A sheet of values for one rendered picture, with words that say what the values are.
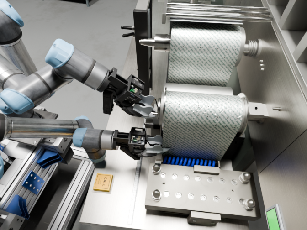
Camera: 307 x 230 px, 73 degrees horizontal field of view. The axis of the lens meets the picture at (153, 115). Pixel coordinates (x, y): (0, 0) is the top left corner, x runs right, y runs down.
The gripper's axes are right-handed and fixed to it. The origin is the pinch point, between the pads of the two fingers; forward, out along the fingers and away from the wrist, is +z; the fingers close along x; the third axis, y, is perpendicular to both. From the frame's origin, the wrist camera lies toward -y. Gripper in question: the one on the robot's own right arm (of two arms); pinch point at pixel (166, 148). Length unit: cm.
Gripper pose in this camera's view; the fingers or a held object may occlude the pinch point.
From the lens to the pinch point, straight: 81.1
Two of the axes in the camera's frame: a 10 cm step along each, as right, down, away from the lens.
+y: 0.0, -6.0, -8.0
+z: 9.9, 0.8, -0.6
